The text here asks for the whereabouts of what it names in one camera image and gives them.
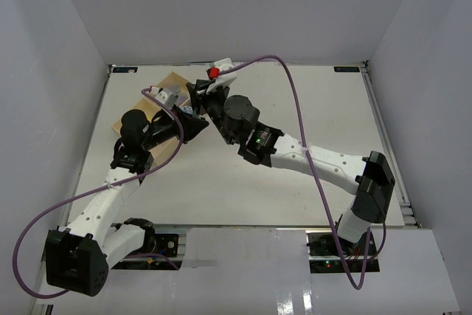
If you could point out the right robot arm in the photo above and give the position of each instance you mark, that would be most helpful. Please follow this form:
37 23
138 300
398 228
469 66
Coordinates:
368 178

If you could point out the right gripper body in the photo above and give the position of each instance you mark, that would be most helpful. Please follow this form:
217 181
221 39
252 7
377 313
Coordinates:
214 105

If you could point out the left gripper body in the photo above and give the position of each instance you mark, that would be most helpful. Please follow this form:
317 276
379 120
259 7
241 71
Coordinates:
163 130

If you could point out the blue patterned jar front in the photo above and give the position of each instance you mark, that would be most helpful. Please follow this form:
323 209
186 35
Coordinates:
187 110

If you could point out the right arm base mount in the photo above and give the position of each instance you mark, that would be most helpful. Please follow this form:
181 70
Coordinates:
324 258

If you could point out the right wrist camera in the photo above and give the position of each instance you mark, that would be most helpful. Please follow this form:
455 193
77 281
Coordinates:
218 77

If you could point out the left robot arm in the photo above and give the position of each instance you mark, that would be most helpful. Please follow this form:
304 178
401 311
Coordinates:
79 257

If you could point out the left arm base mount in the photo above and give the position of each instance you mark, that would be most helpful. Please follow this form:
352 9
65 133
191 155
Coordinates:
170 243

